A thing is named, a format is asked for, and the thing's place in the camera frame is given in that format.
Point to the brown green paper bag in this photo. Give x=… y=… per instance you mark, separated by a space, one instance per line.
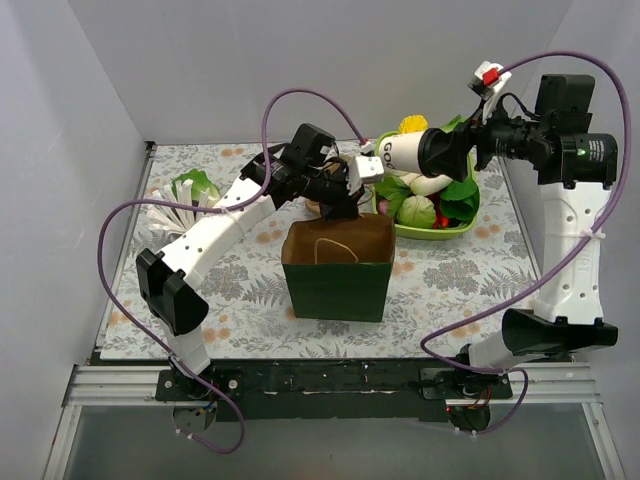
x=339 y=270

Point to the small bok choy toy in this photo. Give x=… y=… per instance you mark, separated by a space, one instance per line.
x=200 y=184

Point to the white radish toy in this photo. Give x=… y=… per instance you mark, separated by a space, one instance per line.
x=426 y=186

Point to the aluminium frame rail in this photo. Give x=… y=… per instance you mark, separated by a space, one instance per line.
x=143 y=385

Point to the large napa cabbage toy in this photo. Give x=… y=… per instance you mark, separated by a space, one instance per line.
x=450 y=126

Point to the red pepper toy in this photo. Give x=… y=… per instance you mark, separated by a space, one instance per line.
x=442 y=222

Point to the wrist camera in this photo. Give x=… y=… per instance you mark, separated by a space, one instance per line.
x=487 y=82
x=364 y=170

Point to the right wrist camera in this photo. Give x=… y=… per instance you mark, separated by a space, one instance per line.
x=487 y=82

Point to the yellow leafy vegetable toy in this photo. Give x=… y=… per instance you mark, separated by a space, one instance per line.
x=413 y=124

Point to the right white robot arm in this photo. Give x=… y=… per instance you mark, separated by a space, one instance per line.
x=576 y=171

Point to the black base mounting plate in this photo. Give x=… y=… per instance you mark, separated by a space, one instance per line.
x=349 y=388

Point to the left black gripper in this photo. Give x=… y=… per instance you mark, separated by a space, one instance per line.
x=338 y=191

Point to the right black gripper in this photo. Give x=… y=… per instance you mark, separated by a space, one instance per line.
x=476 y=147

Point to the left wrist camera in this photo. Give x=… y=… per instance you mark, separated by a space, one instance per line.
x=364 y=170

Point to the green plastic basket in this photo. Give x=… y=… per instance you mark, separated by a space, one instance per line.
x=430 y=232

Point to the purple onion toy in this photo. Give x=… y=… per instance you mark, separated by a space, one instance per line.
x=386 y=207

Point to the white paper coffee cup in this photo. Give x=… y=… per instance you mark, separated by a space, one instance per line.
x=400 y=152

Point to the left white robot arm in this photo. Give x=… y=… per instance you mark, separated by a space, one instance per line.
x=306 y=167

